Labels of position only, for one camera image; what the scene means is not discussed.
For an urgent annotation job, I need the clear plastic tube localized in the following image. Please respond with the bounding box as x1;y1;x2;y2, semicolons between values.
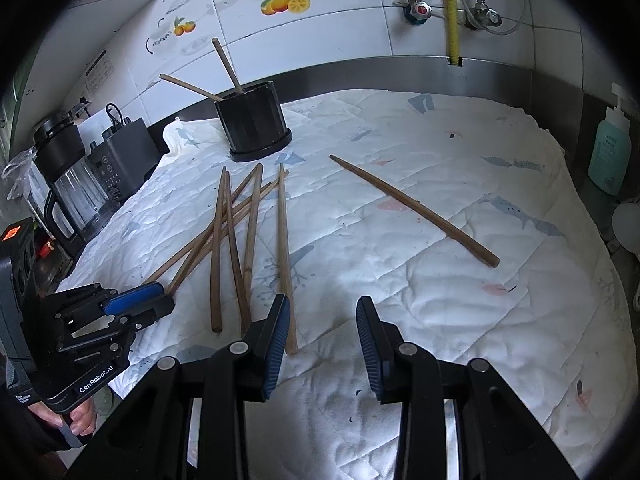
492;0;531;37

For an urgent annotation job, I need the white wall notice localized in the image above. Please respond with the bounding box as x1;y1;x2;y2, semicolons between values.
81;50;114;94

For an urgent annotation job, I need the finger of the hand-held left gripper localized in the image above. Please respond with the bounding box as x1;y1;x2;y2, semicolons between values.
101;281;166;317
112;296;176;332

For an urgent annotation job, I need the bunch of wooden chopsticks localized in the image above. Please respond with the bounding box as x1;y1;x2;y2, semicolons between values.
142;162;300;356

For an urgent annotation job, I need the black appliance with control panel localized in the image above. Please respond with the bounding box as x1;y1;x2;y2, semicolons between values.
90;117;164;206

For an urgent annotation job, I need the person's left forearm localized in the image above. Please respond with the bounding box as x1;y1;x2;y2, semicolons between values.
0;402;76;458

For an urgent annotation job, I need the metal angle valve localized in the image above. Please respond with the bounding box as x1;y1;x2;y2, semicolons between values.
466;2;503;31

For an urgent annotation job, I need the green pump soap bottle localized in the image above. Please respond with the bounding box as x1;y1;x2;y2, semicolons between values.
587;82;632;196

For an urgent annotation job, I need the person's left hand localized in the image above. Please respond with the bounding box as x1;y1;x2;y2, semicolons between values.
27;394;99;438

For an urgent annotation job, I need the red-handled metal valve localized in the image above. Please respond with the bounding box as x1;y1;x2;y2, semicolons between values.
401;0;436;26

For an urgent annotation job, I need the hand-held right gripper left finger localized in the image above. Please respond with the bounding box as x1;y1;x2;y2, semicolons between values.
65;294;292;480

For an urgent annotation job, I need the yellow gas hose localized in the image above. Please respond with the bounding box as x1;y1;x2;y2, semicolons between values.
437;0;464;66

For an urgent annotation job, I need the clear plastic bag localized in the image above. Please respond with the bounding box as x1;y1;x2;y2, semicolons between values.
0;149;37;197

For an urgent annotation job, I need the black ribbed utensil holder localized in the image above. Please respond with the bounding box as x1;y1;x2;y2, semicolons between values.
214;81;293;163

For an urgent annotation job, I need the long brown wooden chopstick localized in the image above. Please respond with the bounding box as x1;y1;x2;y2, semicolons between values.
211;37;245;95
159;73;225;103
329;154;501;269

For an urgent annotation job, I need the black power plug cable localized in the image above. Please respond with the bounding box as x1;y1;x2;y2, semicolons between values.
104;102;133;132

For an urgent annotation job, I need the silver appliance at left edge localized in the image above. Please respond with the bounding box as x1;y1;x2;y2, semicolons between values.
30;114;110;261

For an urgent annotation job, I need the white printed quilted mat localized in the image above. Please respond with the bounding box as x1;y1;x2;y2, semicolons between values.
55;87;638;480

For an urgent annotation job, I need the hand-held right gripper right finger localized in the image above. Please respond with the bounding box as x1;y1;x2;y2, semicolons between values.
355;296;583;480

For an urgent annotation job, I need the white round object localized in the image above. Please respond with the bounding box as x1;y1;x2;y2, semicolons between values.
612;200;640;266

